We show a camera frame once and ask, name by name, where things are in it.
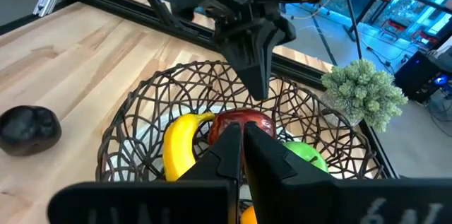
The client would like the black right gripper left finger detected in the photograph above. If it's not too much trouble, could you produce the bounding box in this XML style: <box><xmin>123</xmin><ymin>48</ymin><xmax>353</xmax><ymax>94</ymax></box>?
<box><xmin>47</xmin><ymin>121</ymin><xmax>245</xmax><ymax>224</ymax></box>

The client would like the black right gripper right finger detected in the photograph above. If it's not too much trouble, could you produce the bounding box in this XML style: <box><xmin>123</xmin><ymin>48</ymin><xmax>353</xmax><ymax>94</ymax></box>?
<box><xmin>243</xmin><ymin>121</ymin><xmax>452</xmax><ymax>224</ymax></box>

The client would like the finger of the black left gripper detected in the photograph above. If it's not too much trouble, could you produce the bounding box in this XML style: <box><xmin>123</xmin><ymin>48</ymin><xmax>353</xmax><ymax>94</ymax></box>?
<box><xmin>218</xmin><ymin>28</ymin><xmax>265</xmax><ymax>100</ymax></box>
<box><xmin>260</xmin><ymin>15</ymin><xmax>297</xmax><ymax>100</ymax></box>

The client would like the green apple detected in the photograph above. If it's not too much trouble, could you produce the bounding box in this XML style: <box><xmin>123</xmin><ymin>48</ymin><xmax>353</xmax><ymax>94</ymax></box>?
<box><xmin>282</xmin><ymin>141</ymin><xmax>330</xmax><ymax>174</ymax></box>

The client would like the yellow banana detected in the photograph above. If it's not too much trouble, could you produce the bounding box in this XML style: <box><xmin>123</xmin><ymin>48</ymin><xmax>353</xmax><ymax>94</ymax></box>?
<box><xmin>162</xmin><ymin>112</ymin><xmax>216</xmax><ymax>182</ymax></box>

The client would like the orange mango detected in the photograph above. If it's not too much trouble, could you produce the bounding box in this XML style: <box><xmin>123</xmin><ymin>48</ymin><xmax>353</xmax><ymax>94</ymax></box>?
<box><xmin>241</xmin><ymin>205</ymin><xmax>258</xmax><ymax>224</ymax></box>

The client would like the red apple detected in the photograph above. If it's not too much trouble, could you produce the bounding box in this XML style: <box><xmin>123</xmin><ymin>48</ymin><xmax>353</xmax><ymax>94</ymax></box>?
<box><xmin>208</xmin><ymin>108</ymin><xmax>277</xmax><ymax>147</ymax></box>

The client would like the black wire basket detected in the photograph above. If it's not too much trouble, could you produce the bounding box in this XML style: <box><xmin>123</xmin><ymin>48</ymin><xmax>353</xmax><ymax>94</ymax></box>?
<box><xmin>95</xmin><ymin>60</ymin><xmax>388</xmax><ymax>224</ymax></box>

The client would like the dark plum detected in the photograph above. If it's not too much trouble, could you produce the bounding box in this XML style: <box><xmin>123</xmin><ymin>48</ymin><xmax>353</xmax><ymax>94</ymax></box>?
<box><xmin>0</xmin><ymin>105</ymin><xmax>63</xmax><ymax>157</ymax></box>

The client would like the green potted succulent plant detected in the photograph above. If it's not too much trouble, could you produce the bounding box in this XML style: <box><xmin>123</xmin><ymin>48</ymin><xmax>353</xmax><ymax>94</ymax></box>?
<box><xmin>320</xmin><ymin>59</ymin><xmax>409</xmax><ymax>134</ymax></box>

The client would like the black computer with blue light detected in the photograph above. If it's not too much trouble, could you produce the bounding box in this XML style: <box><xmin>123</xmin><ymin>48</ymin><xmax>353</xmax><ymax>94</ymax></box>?
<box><xmin>393</xmin><ymin>51</ymin><xmax>452</xmax><ymax>104</ymax></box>

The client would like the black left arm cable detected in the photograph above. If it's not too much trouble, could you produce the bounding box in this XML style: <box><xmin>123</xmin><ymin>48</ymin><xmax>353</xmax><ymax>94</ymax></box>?
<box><xmin>343</xmin><ymin>0</ymin><xmax>364</xmax><ymax>61</ymax></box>

